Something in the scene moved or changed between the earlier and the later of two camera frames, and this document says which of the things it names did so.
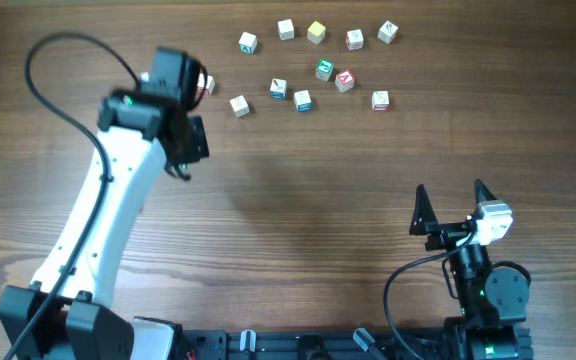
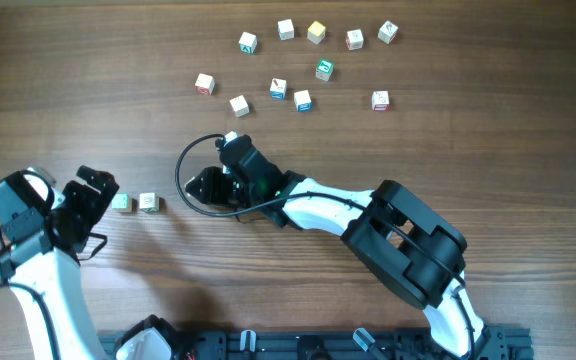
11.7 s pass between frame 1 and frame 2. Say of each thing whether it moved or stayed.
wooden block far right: stayed
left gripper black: moved
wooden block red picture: stayed
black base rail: stayed
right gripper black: moved
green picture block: stayed
